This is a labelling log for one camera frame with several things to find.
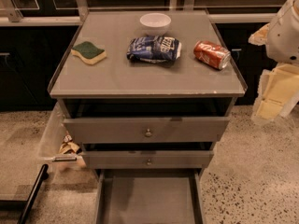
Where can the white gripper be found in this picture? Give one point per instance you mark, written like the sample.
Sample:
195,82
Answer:
284,37

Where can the red coke can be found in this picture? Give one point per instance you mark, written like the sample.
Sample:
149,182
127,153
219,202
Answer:
214,55

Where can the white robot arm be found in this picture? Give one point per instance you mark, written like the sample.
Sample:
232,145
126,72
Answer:
282,43

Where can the grey drawer cabinet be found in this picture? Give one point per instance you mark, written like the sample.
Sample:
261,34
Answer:
119,88

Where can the grey top drawer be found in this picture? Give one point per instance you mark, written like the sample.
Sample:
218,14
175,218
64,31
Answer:
146,130

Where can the grey drawer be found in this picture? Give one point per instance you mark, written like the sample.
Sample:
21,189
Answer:
157,159
146,130
144,196

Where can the grey bottom drawer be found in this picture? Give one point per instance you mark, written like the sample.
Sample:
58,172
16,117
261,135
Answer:
144,196

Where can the grey middle drawer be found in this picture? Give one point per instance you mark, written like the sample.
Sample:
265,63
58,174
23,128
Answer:
157,159

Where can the blue chip bag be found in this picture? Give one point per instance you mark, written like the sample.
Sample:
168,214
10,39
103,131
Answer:
154,49

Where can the white bowl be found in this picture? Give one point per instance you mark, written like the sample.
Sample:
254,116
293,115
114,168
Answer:
155,23

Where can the green yellow sponge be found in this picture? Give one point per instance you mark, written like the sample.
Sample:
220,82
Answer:
88,53

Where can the crumpled snack wrapper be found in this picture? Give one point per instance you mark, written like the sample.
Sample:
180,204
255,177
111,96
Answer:
69,147

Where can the clear plastic bin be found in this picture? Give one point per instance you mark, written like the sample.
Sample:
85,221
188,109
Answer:
51,140

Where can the black bar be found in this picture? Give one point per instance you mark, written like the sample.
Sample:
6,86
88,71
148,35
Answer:
28,204

